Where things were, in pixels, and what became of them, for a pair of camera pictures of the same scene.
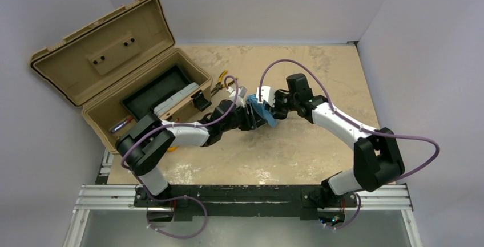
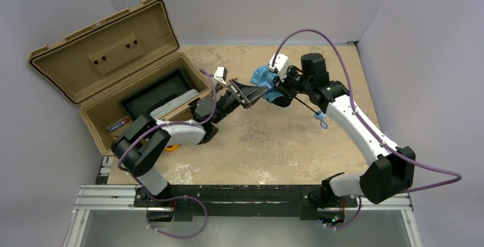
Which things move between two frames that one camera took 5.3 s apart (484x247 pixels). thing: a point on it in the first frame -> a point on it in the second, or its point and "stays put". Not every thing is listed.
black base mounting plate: x=247 y=202 stays put
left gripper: x=249 y=117 -> x=238 y=94
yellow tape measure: x=171 y=149 stays put
